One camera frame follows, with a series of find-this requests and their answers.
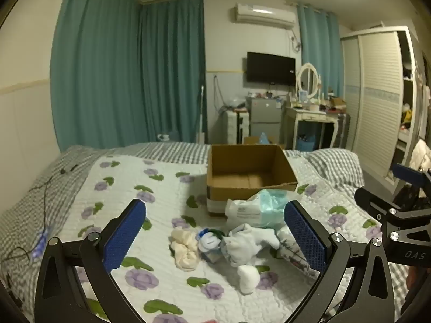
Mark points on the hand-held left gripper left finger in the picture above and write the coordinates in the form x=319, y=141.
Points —
x=123, y=235

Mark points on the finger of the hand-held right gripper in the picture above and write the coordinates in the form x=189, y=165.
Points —
x=409, y=173
x=372, y=202

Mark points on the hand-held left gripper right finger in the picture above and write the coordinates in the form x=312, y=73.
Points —
x=306, y=237

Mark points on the floral patterned cloth pouch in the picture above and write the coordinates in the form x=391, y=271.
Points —
x=290, y=254

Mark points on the white cloth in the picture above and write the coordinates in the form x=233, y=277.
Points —
x=249, y=242

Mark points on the white plastic packet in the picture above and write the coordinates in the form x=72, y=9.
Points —
x=251, y=210

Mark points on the cream scrunched cloth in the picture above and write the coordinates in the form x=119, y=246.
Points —
x=183, y=250

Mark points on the blue white sock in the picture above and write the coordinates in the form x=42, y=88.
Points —
x=209, y=241

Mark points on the person's right hand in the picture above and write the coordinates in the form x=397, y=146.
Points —
x=412, y=281

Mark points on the white hanging garment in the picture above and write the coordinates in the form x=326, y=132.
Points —
x=421, y=154

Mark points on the white louvred wardrobe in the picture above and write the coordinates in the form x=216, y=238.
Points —
x=377, y=101

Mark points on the blue laundry basket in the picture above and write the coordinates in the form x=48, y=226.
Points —
x=307, y=144

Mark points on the floral quilt bed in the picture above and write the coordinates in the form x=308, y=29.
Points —
x=30, y=202

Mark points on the small brown box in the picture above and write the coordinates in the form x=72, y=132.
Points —
x=337, y=103

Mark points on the white dressing table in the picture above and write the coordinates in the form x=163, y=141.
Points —
x=311, y=116

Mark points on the blue plastic bag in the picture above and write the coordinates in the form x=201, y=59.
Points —
x=264, y=138

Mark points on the brown floor cardboard box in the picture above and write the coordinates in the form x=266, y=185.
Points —
x=251, y=139

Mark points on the grey mini fridge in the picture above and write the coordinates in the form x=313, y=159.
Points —
x=264, y=114

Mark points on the oval white vanity mirror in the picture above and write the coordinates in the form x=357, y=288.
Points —
x=308, y=77

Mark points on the clear plastic bag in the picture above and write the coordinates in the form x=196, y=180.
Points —
x=237, y=102

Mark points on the narrow teal window curtain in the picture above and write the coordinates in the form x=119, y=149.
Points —
x=320, y=50

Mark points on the teal corner curtain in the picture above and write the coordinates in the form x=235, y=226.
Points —
x=171, y=74

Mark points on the wide teal curtain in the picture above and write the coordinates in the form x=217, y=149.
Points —
x=97, y=67

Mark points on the white air conditioner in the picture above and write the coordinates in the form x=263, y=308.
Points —
x=262, y=15

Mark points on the small blue white frame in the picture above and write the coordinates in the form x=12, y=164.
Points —
x=303, y=97

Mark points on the black wall television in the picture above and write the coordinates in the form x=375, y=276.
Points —
x=271, y=69

